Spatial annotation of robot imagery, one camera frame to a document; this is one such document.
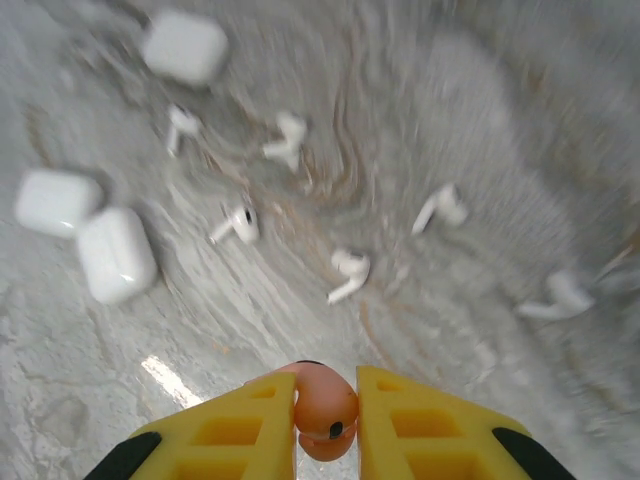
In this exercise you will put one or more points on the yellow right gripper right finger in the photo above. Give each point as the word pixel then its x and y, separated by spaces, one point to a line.
pixel 430 440

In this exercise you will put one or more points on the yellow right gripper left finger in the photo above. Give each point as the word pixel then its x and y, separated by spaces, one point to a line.
pixel 235 440

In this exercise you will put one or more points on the pink earbud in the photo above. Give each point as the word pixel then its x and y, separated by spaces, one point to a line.
pixel 325 400

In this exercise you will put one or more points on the white earbud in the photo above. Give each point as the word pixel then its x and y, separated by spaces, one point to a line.
pixel 562 300
pixel 289 137
pixel 354 267
pixel 445 205
pixel 181 122
pixel 242 222

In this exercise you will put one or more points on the white earbud charging case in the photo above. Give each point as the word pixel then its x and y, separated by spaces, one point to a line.
pixel 117 255
pixel 55 202
pixel 185 47

